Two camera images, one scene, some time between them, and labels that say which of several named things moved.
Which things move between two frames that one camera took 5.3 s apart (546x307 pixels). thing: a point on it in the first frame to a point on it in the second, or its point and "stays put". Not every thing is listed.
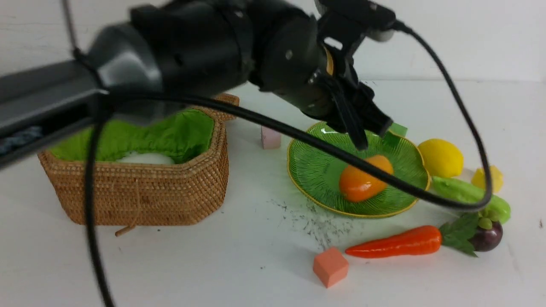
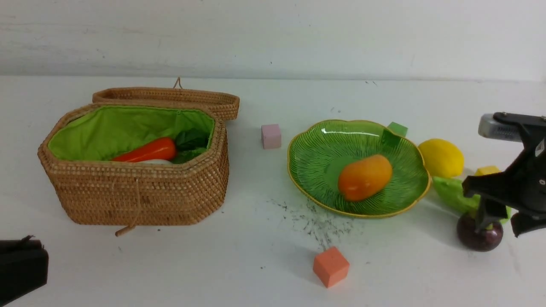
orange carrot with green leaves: (421, 241) to (176, 147)
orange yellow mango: (356, 185) stays put
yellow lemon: (442, 158) stays put
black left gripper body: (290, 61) to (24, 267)
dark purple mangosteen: (488, 236) stays put
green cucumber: (463, 191) stays put
